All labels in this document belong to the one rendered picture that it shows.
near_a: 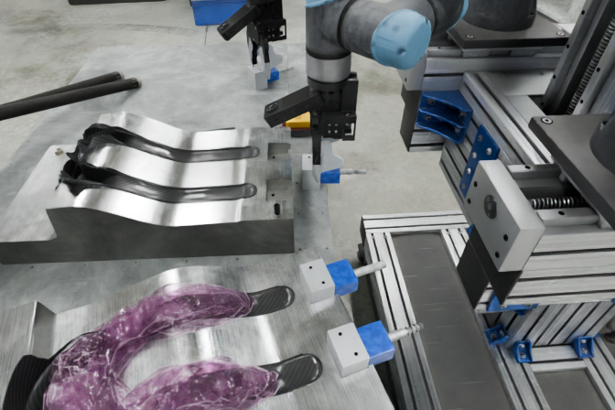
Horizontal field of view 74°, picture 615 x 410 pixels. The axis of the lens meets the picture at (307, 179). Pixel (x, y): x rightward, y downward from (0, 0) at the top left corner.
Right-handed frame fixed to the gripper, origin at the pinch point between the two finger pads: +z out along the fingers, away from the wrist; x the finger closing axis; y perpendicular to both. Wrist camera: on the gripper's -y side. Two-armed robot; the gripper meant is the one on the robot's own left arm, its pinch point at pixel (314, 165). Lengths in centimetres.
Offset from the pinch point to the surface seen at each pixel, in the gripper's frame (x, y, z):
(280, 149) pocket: 1.7, -6.8, -2.7
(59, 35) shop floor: 273, -207, 84
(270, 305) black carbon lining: -31.6, -7.0, -0.4
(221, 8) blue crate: 295, -73, 70
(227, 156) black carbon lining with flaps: -1.3, -16.9, -3.5
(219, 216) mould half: -17.7, -15.9, -4.1
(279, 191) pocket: -9.5, -6.5, -1.7
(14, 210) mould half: -13, -53, -1
